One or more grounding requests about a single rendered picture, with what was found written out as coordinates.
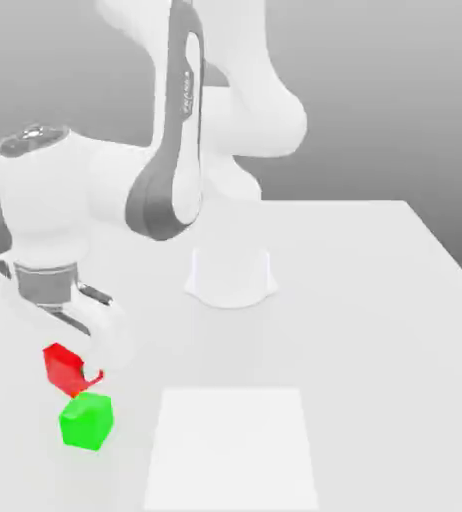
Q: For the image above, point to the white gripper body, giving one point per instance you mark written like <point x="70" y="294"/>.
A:
<point x="109" y="332"/>

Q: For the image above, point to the small green cube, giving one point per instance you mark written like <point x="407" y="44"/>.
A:
<point x="85" y="424"/>

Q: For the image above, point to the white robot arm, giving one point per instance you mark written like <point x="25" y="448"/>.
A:
<point x="47" y="192"/>

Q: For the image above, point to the small red cube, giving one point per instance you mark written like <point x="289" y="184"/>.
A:
<point x="61" y="370"/>

